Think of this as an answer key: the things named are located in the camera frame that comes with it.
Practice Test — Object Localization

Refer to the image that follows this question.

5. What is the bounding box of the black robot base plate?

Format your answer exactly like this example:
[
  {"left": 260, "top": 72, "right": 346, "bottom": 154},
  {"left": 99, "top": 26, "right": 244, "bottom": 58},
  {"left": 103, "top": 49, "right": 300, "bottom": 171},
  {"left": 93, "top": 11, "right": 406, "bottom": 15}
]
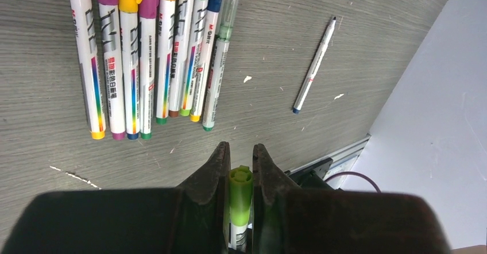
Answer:
[{"left": 285, "top": 157, "right": 334, "bottom": 190}]

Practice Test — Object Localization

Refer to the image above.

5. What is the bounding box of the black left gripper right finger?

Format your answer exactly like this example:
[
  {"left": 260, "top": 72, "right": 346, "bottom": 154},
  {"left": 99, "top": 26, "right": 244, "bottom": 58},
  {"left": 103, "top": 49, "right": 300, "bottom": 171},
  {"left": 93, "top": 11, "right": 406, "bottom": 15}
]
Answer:
[{"left": 252, "top": 144, "right": 450, "bottom": 253}]

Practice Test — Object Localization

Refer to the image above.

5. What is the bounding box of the purple cap marker green end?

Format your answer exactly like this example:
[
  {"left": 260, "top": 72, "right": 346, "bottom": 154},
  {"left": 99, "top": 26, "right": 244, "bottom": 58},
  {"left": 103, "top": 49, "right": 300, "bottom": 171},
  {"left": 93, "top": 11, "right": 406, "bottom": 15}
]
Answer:
[{"left": 139, "top": 0, "right": 158, "bottom": 140}]

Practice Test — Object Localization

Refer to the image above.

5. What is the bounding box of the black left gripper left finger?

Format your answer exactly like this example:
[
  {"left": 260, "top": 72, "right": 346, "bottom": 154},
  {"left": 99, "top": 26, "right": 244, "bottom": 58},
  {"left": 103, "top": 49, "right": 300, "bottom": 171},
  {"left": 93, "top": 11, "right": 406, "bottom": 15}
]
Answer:
[{"left": 2, "top": 142, "right": 230, "bottom": 253}]

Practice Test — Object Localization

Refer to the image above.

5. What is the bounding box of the green cap marker yellow end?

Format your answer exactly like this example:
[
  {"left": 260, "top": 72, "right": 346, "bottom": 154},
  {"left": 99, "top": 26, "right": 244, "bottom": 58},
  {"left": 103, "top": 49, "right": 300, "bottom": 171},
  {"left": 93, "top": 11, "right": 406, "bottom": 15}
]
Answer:
[{"left": 69, "top": 0, "right": 106, "bottom": 140}]

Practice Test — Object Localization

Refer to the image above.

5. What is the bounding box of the light green cap marker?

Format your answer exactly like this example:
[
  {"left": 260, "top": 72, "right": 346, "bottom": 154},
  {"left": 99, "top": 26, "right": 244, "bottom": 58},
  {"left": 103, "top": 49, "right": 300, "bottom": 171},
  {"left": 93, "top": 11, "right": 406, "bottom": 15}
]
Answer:
[{"left": 228, "top": 165, "right": 254, "bottom": 252}]

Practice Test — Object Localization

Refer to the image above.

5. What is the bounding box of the brown cap marker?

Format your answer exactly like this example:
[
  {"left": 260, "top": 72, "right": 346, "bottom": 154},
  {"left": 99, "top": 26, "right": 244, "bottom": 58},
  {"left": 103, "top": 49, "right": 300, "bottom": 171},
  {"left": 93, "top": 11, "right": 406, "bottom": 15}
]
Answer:
[{"left": 169, "top": 0, "right": 194, "bottom": 117}]

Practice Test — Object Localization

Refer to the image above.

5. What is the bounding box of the dark green cap marker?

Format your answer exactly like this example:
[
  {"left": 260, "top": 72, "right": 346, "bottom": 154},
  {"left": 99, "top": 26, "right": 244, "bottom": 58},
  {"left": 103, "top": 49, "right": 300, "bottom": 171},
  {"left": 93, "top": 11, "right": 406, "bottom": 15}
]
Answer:
[{"left": 292, "top": 16, "right": 337, "bottom": 114}]

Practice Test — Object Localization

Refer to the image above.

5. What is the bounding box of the black cap marker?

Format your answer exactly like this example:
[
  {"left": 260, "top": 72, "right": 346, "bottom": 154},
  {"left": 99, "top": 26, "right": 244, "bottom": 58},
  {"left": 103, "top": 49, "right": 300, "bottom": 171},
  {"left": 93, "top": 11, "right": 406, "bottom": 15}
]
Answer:
[{"left": 179, "top": 0, "right": 208, "bottom": 116}]

